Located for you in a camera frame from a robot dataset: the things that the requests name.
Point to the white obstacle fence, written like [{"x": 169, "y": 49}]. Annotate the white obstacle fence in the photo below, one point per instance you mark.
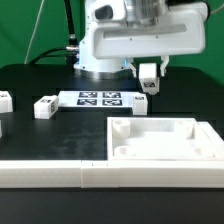
[{"x": 110, "y": 173}]

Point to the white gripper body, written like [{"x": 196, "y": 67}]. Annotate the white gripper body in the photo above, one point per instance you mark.
[{"x": 180, "y": 31}]

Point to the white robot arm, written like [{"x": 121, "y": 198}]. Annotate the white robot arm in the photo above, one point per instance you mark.
[{"x": 135, "y": 14}]

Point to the white base tag plate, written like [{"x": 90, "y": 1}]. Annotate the white base tag plate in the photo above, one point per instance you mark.
[{"x": 96, "y": 99}]

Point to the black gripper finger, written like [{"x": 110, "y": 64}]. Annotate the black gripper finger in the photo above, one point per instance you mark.
[
  {"x": 164, "y": 68},
  {"x": 133, "y": 69}
]

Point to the white square tabletop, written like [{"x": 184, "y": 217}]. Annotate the white square tabletop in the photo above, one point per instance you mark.
[{"x": 166, "y": 139}]

